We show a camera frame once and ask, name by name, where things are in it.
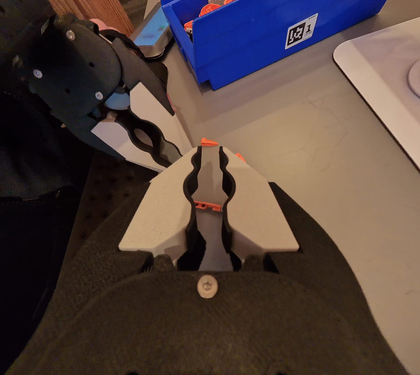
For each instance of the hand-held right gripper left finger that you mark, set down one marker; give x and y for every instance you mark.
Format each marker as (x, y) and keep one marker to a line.
(154, 217)

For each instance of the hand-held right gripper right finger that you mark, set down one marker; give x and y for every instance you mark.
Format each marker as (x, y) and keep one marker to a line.
(262, 217)

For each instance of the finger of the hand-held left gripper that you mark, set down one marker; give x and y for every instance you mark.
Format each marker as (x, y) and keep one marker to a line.
(157, 112)
(118, 142)

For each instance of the small orange wedge piece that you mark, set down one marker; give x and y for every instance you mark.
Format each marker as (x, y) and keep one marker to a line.
(208, 206)
(209, 142)
(241, 157)

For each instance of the blue plastic bin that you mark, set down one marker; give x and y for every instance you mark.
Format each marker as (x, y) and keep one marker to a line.
(246, 37)

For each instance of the person's left forearm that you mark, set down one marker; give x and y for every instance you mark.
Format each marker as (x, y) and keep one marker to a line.
(32, 158)

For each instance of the person's left hand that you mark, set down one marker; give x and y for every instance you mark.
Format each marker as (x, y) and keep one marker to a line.
(100, 24)

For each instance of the black perforated pad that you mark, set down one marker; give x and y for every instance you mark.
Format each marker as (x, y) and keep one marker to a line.
(108, 191)

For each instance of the smartphone in leather holder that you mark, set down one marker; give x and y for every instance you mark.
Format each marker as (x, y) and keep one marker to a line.
(152, 33)

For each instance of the white book stand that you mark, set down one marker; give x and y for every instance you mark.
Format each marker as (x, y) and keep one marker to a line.
(377, 69)

